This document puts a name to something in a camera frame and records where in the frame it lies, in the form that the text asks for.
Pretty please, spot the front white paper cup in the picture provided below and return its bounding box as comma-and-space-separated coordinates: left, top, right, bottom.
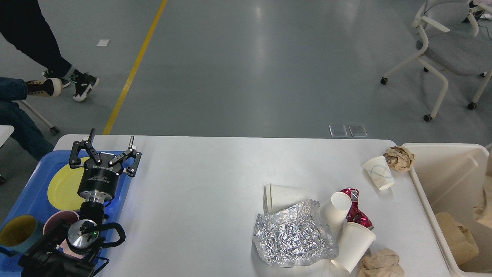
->
331, 222, 376, 273

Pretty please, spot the upright white paper cup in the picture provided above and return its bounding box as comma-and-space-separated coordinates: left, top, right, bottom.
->
320, 192, 352, 232

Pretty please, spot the blue plastic tray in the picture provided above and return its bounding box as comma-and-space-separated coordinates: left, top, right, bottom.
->
0, 150, 132, 277

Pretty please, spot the person in dark jeans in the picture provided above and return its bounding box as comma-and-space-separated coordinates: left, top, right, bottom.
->
0, 0, 100, 102

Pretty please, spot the brown paper ball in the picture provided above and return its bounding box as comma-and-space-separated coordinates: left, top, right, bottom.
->
383, 145, 415, 172

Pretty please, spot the yellow plastic plate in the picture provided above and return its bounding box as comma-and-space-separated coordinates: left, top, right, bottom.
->
47, 164, 88, 212

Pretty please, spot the crumpled aluminium foil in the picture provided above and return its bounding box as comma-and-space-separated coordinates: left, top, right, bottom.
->
253, 199, 339, 268

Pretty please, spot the white plastic bin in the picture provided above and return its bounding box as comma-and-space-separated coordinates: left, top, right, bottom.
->
404, 143, 492, 277

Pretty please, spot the pink mug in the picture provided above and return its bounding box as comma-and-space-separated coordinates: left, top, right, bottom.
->
42, 210, 84, 259

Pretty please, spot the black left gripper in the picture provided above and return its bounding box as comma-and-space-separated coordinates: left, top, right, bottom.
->
68, 128, 142, 202

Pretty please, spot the grey office chair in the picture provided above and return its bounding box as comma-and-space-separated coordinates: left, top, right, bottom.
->
380, 0, 492, 122

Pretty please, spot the white chair leg left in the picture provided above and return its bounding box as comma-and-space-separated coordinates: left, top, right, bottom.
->
19, 100, 60, 135

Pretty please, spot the teal mug yellow inside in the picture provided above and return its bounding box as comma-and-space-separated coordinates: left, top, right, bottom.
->
0, 214, 45, 257

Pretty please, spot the crumpled brown paper front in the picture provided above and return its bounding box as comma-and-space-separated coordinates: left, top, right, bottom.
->
358, 248, 405, 277

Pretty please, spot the seated person in jeans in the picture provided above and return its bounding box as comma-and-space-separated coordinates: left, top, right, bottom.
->
0, 77, 63, 161

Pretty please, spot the lying white paper cup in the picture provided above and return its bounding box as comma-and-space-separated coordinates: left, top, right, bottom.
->
263, 184, 311, 213

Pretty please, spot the small scribbled paper cup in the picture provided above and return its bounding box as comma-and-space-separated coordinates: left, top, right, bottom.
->
363, 156, 395, 191

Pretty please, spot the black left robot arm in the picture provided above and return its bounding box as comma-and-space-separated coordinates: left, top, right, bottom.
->
18, 129, 142, 277

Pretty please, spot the crushed red can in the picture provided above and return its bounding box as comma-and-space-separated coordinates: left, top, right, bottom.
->
340, 188, 374, 231

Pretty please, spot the white table edge left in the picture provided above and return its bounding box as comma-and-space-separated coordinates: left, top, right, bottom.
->
0, 125, 15, 147

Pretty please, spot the large brown paper bag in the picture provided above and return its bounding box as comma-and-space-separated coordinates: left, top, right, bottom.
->
473, 152, 492, 228

